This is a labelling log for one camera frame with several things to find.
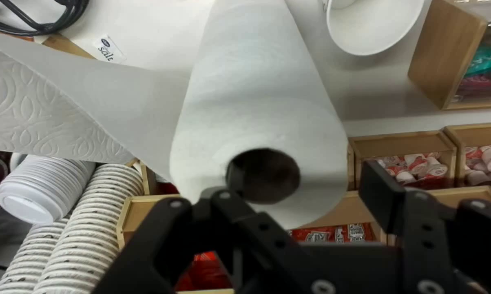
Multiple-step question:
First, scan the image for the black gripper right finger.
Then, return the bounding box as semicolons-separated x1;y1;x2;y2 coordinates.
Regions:
359;160;491;294

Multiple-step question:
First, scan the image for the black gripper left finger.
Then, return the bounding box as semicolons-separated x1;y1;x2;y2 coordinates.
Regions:
92;190;240;294

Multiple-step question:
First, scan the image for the white paper towel roll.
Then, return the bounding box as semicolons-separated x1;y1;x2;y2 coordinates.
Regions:
0;0;348;229

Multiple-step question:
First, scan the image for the left paper cup stack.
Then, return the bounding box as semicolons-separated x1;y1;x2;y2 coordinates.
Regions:
35;163;144;294

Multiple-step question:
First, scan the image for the paper cup stack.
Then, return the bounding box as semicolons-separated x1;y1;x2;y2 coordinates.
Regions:
35;163;144;294
0;219;69;294

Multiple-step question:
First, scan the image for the wooden condiment organizer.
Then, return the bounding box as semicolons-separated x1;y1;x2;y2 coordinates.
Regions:
116;123;491;294

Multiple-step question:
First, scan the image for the right paper cup stack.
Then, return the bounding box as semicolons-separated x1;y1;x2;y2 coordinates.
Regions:
0;219;69;294

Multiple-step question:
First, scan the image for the white lids stack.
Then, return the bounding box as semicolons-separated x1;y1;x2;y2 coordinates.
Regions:
0;154;97;226

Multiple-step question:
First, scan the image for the wooden tea box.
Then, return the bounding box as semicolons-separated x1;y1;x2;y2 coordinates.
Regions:
408;0;491;110

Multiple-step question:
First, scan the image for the small paper cup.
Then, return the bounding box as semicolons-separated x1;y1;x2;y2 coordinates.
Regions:
324;0;425;57

